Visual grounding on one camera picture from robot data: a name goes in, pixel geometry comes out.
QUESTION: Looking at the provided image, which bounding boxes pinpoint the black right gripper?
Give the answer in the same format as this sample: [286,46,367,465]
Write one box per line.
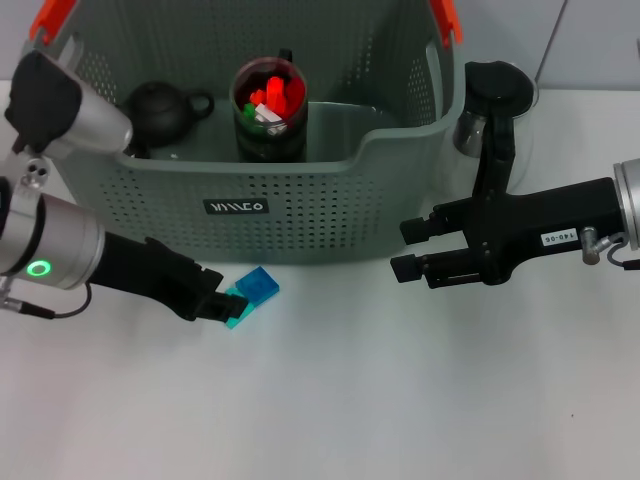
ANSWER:
[389,177,627,291]

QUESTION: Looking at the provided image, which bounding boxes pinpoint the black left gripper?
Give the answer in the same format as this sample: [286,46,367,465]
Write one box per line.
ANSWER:
[91,233,251,324]

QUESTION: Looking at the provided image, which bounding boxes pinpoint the teal toy brick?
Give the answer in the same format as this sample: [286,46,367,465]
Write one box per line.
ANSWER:
[223,285,257,332]

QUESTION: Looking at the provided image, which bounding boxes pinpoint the blue toy brick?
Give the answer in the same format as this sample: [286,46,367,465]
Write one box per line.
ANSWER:
[234,266,281,307]

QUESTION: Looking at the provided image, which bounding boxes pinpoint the bright red toy brick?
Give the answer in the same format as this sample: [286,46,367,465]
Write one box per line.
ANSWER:
[265,74,291,114]

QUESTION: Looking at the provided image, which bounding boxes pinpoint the grey perforated storage basket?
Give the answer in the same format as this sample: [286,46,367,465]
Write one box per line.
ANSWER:
[10,0,467,265]

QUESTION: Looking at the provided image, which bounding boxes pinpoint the black teapot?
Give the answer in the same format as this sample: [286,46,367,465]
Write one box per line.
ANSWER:
[122,80,216,149]

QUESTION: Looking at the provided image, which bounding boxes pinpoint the glass coffee pot black handle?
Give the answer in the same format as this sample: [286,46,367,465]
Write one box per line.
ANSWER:
[452,59,541,201]

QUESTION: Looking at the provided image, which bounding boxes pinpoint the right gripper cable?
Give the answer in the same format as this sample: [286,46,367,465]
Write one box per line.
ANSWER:
[579,225,640,271]

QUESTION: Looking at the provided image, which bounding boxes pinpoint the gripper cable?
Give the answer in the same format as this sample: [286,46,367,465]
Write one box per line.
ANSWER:
[0,279,95,320]
[579,225,640,271]

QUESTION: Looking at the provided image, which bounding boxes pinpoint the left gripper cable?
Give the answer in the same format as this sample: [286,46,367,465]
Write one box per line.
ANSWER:
[0,279,95,320]

